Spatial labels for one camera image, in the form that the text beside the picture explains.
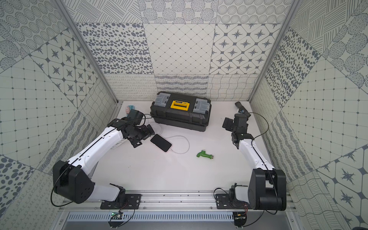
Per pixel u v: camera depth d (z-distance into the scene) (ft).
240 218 2.36
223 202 2.40
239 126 2.15
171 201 2.45
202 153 2.96
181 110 3.03
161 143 3.14
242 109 2.47
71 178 1.33
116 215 2.35
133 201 2.40
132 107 3.74
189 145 3.13
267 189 1.34
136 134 2.22
